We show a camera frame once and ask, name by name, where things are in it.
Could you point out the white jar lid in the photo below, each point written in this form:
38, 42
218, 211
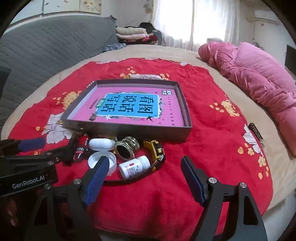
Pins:
94, 160

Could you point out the pink and blue book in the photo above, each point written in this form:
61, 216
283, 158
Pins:
129, 106

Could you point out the black television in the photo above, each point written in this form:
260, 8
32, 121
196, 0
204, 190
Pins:
291, 60

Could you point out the shallow cardboard box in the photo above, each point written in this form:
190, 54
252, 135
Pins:
138, 132

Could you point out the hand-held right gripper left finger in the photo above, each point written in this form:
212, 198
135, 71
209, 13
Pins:
97, 180

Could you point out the red and black lighter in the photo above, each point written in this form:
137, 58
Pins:
81, 153

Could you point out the white pill bottle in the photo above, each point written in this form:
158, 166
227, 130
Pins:
134, 166

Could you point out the grey quilted headboard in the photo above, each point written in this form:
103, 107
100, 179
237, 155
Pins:
46, 46

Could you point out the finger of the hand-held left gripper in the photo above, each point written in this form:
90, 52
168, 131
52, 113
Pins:
30, 144
67, 151

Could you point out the brown hair clip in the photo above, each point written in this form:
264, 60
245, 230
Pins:
256, 134

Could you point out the white air conditioner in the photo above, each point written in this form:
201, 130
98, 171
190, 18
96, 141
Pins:
264, 15

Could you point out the white curtain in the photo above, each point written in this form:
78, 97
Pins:
208, 23

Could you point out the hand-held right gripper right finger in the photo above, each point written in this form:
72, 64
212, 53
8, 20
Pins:
192, 183

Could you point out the blue patterned cloth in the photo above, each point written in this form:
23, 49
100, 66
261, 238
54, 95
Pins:
113, 47

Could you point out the pink quilt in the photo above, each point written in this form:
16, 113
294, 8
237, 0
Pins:
254, 76

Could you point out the white earbuds case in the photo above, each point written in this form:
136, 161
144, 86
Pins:
101, 144

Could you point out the red floral blanket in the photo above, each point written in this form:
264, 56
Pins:
161, 197

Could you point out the stack of folded clothes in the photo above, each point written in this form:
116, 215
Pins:
131, 34

